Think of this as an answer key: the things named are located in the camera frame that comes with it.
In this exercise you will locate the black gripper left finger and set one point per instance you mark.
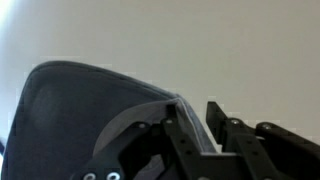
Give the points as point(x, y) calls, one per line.
point(133, 149)

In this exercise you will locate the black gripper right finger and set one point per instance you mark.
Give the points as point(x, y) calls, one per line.
point(269, 151)

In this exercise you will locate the grey baseball cap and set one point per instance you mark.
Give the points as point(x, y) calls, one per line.
point(69, 111)

